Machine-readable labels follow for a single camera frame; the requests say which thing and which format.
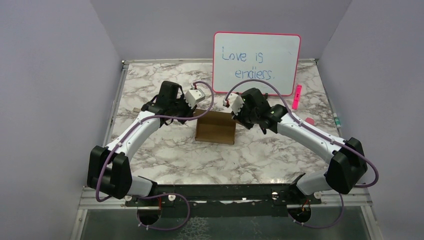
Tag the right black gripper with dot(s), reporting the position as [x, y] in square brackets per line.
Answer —
[238, 118]

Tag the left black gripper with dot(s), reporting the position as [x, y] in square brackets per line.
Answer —
[190, 111]

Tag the brown cardboard box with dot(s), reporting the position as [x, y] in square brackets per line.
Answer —
[216, 127]

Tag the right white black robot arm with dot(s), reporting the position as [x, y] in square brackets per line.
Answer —
[344, 157]

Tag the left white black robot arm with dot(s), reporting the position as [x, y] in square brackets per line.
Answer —
[109, 169]

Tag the pink highlighter marker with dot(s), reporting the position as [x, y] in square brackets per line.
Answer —
[296, 97]

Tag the pink framed whiteboard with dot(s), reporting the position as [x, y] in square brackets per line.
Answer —
[260, 59]

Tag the pink grey eraser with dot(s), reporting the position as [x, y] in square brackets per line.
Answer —
[310, 121]

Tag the green white marker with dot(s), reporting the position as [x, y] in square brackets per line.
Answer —
[336, 121]

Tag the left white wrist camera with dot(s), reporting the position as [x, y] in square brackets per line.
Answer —
[194, 96]

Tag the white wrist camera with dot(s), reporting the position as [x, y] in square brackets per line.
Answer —
[194, 96]
[235, 102]

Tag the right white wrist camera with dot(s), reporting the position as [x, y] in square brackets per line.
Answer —
[235, 102]

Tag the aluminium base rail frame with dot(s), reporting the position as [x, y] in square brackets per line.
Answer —
[227, 212]

